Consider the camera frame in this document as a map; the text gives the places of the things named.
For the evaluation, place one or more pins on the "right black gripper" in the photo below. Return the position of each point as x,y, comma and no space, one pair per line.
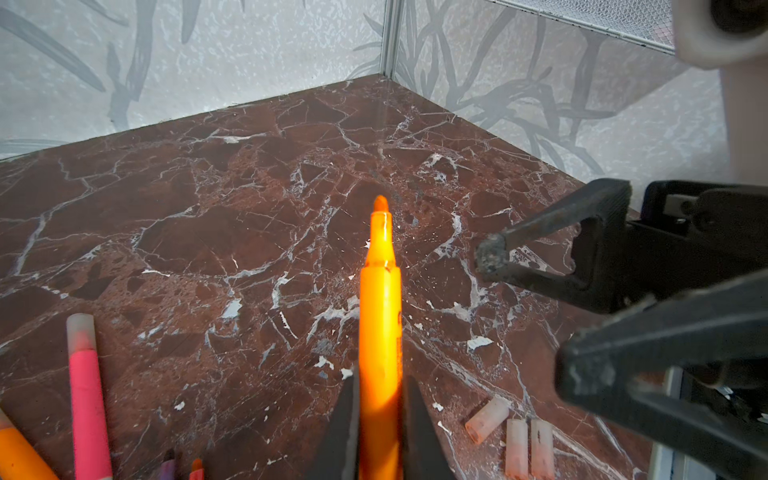
690,235

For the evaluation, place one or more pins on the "translucent pen cap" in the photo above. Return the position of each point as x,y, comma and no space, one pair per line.
487,419
542,464

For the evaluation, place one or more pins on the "purple highlighter pen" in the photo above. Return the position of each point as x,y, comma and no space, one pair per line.
168,465

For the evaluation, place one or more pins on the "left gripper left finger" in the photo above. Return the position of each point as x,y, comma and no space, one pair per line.
337,454

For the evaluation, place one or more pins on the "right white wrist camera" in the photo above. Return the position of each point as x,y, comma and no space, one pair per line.
731,37

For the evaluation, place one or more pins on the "pink highlighter pair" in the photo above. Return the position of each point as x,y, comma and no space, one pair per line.
92,459

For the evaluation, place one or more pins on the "orange highlighter pair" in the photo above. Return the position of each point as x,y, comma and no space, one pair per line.
19,460

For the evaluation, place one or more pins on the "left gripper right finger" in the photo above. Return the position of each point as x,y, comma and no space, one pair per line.
423,456

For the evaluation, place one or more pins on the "white wire mesh basket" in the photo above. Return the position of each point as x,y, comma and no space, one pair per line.
646,23

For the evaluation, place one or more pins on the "translucent pen cap lowest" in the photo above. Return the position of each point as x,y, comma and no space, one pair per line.
516,464

